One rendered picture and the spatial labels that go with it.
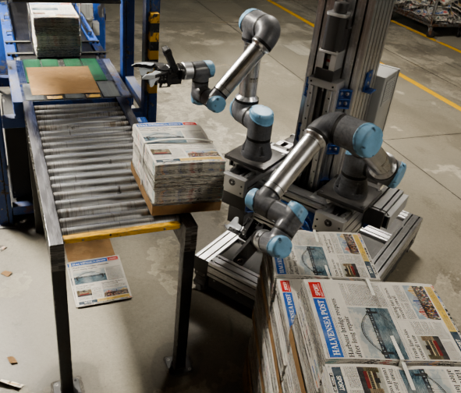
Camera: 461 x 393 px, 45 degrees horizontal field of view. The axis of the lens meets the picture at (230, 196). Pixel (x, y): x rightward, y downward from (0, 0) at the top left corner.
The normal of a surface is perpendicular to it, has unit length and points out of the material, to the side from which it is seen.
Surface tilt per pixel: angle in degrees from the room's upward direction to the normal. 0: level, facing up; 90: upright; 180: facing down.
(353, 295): 0
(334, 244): 2
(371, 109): 90
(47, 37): 90
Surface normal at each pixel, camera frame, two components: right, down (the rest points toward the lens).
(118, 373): 0.10, -0.85
